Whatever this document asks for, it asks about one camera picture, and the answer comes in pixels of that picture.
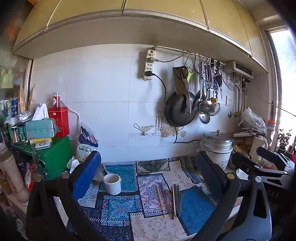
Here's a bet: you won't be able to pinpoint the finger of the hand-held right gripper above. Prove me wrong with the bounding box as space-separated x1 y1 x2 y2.
256 147 296 172
232 152 292 183

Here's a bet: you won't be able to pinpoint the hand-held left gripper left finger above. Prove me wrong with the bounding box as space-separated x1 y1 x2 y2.
25 151 107 241

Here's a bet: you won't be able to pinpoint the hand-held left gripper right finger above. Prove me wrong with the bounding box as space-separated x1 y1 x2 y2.
194 151 272 241

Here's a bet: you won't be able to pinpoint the white cup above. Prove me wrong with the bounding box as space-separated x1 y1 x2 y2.
103 174 122 195

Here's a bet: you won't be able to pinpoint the metal chopstick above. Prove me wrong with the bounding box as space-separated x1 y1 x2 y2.
173 184 178 217
178 184 183 218

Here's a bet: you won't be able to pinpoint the brown wooden chopstick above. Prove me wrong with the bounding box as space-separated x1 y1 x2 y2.
161 183 171 215

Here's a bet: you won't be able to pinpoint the yellow chopstick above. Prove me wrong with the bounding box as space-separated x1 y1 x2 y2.
156 185 165 217

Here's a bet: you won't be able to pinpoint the white kettle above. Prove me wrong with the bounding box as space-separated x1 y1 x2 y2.
248 135 269 163

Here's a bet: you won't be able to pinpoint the crumpled tissue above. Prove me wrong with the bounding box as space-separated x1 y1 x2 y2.
67 158 80 171

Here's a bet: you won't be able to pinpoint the potted plant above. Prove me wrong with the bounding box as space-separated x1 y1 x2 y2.
276 129 292 153

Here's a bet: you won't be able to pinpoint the white rice cooker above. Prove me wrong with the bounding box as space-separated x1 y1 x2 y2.
200 130 233 171

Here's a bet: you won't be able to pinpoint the white blue food bag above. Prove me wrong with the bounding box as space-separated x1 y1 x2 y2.
76 122 99 163

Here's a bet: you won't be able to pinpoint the green case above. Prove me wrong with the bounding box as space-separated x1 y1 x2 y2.
32 136 73 181

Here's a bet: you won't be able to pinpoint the white plastic bag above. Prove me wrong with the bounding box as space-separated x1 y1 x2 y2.
238 107 266 135

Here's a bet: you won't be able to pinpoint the brass faucet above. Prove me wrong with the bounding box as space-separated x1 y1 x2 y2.
229 76 247 118

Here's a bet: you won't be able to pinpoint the mesh strainer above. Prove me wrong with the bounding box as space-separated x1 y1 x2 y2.
209 102 221 116

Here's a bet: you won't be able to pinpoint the red tin box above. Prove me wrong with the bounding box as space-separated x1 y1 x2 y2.
48 107 70 138

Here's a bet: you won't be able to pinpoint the red packet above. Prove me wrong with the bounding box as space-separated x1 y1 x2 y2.
24 162 37 193

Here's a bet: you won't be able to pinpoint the teal tissue box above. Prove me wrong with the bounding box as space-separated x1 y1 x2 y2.
25 103 58 140

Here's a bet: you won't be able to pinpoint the patterned tablecloth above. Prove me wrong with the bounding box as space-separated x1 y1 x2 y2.
67 158 234 241

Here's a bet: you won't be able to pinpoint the slotted metal ladle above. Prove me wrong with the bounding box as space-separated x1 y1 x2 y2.
198 61 212 114

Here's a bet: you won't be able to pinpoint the black wok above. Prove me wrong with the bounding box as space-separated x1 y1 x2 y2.
165 91 197 127

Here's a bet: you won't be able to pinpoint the stack of paper cups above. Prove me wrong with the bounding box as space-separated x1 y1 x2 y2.
0 141 29 204

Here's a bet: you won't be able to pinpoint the window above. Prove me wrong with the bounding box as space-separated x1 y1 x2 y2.
266 28 296 151

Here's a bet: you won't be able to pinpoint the glass spice jar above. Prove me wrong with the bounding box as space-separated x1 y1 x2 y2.
10 126 20 143

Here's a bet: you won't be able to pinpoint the crumpled foil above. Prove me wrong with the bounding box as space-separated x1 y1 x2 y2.
5 111 33 126

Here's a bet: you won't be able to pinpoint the white water heater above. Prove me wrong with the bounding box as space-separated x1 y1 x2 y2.
223 60 253 78

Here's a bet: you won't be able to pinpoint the scissors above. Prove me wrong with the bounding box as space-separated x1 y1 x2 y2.
174 66 189 93

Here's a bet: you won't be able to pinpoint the dried bamboo husks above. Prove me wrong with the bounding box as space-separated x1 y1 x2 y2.
18 82 36 112

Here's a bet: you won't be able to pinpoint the white power strip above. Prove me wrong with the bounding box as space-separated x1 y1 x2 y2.
143 49 156 81

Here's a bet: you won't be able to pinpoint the utensil stand wall sticker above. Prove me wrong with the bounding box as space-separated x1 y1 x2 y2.
152 111 186 138

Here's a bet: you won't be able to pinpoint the gravy boat wall sticker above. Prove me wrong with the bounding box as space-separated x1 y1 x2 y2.
134 123 155 136

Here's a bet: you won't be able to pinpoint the black power cable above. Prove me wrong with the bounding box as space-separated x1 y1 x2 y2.
148 72 204 144

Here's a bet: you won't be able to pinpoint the metal utensil rail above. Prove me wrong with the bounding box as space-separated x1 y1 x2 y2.
153 46 226 65

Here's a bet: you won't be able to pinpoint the yellow wall cabinet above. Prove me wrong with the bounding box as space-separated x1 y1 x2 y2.
13 0 270 72

